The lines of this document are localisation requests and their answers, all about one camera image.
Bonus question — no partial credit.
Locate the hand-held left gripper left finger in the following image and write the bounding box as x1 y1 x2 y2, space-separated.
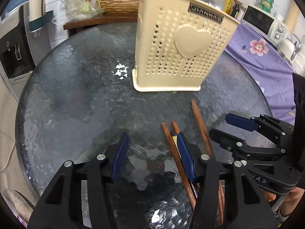
27 132 130 229

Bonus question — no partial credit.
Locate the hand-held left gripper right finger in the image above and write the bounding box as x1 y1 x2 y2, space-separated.
177 131 281 229

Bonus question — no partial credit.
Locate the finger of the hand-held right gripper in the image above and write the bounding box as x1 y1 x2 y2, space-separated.
209 128 287 165
225 114 295 148

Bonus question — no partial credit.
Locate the brown wooden chopstick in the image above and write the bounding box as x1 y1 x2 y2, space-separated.
171 121 181 135
161 123 197 211
191 99 226 226

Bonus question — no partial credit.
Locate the cream perforated utensil holder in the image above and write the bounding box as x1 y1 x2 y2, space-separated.
132 0 241 93

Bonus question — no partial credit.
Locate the person's right hand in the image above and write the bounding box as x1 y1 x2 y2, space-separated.
264 186 305 222

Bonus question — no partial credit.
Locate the purple floral cloth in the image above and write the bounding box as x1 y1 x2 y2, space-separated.
224 20 298 127

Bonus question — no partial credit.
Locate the round glass table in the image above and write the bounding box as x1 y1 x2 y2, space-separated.
15 23 273 229

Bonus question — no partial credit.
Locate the white kettle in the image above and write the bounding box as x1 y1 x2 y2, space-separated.
278 35 304 64

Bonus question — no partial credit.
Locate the white microwave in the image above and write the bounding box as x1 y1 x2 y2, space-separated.
242 5 289 44

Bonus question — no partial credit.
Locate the brown glass bottle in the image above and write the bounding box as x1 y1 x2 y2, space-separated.
232 0 242 18

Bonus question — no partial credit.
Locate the stack of green containers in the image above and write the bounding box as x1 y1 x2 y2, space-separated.
260 0 274 13

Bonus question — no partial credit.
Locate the wooden counter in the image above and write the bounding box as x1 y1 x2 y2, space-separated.
63 12 140 37

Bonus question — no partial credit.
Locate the water dispenser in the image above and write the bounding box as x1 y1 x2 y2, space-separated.
0 3 36 101

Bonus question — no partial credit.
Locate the clear plastic bag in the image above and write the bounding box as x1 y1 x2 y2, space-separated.
54 0 105 24

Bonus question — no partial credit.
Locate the white and teal cup dispenser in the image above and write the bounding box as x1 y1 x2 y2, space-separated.
29 0 55 37

